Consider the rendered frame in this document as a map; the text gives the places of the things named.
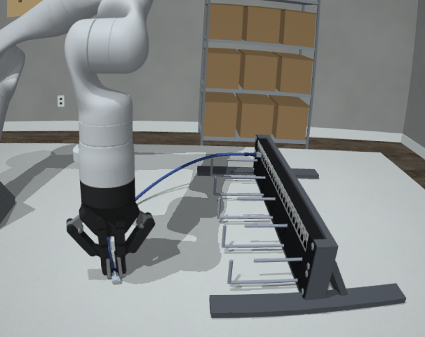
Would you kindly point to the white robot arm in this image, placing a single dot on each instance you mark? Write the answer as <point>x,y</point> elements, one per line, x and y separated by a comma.
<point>116,42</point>

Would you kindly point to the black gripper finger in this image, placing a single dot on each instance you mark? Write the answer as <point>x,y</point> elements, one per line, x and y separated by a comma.
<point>145,224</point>
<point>75,230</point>

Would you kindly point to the network cable plug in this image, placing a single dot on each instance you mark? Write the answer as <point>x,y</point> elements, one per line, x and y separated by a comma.
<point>115,277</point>

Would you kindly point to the dark grey patch panel rack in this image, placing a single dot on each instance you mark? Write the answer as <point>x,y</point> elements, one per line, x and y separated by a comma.
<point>308,245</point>

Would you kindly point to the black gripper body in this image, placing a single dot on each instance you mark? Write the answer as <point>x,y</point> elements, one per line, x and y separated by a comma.
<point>120,199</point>

